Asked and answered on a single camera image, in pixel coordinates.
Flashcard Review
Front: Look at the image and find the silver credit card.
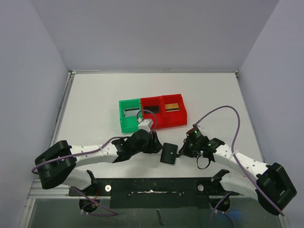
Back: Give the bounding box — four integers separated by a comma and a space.
123, 107, 139, 117

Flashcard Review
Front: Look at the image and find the black credit card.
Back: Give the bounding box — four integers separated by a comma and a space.
144, 105, 160, 114

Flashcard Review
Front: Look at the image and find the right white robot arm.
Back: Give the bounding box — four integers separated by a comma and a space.
179, 127, 297, 215

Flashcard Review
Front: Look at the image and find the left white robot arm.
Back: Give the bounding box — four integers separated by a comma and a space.
32, 129, 162, 190

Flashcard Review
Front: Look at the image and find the gold credit card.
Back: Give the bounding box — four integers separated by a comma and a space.
165, 103, 180, 112

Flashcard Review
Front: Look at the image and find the green plastic bin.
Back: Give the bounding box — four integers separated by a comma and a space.
119, 98, 142, 133

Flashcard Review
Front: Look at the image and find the middle red plastic bin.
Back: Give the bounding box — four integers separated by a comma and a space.
140, 96, 166, 129

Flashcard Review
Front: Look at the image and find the red plastic bin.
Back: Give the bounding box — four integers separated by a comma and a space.
140, 96, 166, 129
161, 94, 188, 128

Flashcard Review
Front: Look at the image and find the right red plastic bin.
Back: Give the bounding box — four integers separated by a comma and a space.
161, 94, 188, 128

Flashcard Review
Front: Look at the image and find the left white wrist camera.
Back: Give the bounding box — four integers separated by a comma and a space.
138, 119, 153, 132

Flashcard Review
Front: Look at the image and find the aluminium frame rail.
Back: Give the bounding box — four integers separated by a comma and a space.
28, 179, 69, 199

